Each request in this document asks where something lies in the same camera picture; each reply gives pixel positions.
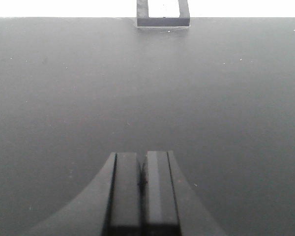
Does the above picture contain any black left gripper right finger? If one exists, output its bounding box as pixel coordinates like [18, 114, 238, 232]
[142, 151, 226, 236]

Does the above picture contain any dark grey bracket foot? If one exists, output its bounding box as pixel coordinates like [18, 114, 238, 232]
[136, 0, 190, 28]

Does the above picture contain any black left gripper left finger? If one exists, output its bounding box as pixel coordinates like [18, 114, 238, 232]
[24, 152, 141, 236]

